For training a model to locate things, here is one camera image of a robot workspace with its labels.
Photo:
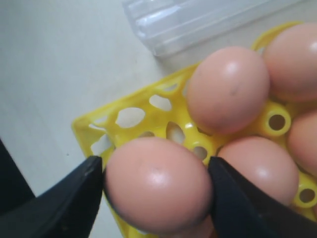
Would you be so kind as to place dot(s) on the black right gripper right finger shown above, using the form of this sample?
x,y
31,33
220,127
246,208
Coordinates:
x,y
241,210

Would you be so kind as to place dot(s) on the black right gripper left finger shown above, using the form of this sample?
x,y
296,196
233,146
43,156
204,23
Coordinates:
x,y
66,210

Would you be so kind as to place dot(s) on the brown egg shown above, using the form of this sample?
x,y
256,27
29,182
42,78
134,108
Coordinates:
x,y
228,90
158,186
291,59
266,164
302,141

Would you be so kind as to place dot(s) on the clear plastic egg bin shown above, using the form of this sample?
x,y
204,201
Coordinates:
x,y
166,27

